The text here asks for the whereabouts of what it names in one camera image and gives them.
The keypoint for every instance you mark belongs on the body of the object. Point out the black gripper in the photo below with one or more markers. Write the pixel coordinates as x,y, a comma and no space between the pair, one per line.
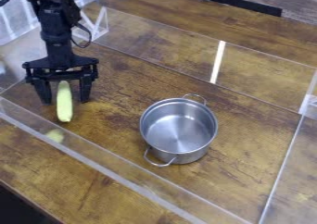
60,65

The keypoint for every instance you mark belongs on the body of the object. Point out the stainless steel pot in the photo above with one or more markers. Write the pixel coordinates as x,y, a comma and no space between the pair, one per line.
178,127

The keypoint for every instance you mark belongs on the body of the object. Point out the clear acrylic barrier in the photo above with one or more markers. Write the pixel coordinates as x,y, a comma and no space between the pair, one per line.
138,179

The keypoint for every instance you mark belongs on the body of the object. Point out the black bar on table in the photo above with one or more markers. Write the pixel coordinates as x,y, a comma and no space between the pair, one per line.
265,9

